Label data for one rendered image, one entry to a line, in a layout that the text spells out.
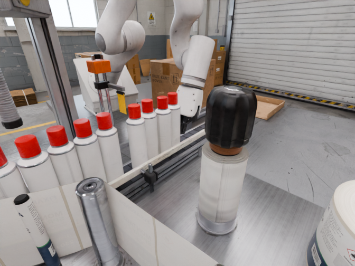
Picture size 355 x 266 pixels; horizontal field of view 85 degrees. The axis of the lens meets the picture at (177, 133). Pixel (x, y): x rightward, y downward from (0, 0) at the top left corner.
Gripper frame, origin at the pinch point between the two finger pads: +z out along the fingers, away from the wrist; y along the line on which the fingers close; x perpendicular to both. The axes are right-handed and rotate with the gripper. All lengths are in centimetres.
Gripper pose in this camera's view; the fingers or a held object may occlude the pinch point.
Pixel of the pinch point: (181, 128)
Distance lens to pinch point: 71.7
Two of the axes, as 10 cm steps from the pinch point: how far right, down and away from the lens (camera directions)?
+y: 7.4, 3.1, -5.9
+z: -2.3, 9.5, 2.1
